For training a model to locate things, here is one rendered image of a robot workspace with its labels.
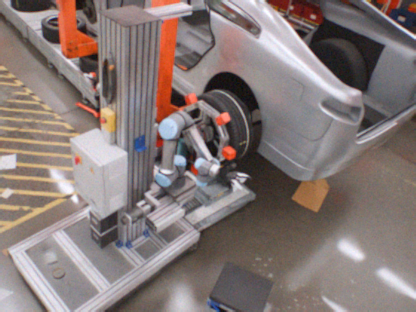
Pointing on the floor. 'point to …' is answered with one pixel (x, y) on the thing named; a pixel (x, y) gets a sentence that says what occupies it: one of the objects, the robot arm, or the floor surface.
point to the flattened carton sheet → (311, 193)
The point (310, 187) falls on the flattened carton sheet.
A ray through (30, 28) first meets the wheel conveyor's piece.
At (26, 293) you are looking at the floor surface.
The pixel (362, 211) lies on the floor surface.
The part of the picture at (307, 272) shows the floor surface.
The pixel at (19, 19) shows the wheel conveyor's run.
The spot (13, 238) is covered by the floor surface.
